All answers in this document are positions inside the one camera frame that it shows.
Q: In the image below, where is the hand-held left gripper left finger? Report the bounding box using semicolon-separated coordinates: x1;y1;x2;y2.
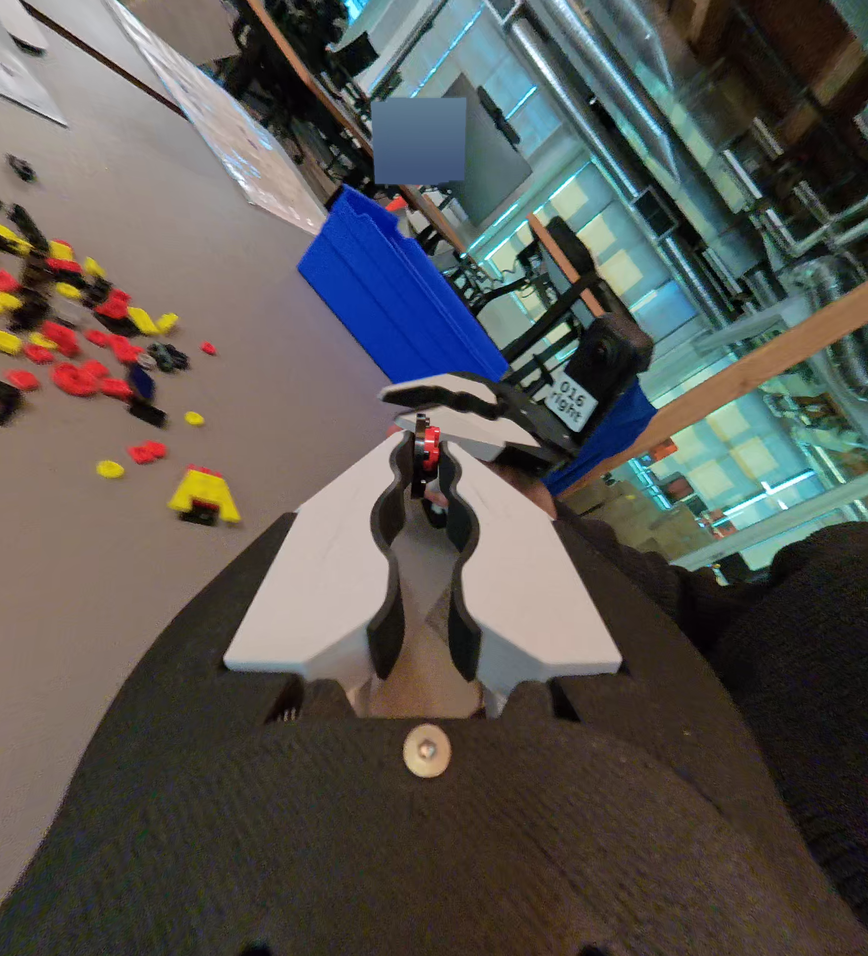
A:
222;430;412;712

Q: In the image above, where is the wooden desk with black legs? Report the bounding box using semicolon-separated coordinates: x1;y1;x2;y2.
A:
525;214;630;356

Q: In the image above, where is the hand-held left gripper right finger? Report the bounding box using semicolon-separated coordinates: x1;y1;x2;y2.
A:
438;439;623;719

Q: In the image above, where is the pile of loose lego pieces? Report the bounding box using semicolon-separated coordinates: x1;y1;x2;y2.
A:
0;160;190;430

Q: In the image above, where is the glossy printed sheet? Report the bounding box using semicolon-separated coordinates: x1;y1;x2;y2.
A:
104;0;329;237

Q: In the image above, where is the yellow black lego wedge part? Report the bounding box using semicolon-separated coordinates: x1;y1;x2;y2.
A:
167;465;243;527

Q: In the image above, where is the person's right hand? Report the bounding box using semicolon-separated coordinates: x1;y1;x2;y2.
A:
492;462;559;518

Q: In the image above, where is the blue plastic bin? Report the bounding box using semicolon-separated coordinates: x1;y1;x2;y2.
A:
297;184;511;385

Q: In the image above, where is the yellow black lego assembly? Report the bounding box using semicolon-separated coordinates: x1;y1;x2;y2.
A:
409;413;443;500

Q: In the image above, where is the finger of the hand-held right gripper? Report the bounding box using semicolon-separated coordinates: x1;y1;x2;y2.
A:
377;370;505;421
391;407;547;464

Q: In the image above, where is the dark monitor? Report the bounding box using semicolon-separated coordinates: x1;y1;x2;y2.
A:
445;75;534;230

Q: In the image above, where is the wooden desk edge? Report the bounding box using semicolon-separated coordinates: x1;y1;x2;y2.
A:
564;256;868;497

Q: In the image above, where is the person's right forearm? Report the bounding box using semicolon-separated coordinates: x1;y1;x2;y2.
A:
552;499;726;654

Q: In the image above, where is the black knit sweater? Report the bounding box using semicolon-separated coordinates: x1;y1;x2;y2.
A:
673;521;868;956

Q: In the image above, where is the blue object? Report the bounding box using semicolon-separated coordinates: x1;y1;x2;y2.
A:
552;379;660;498

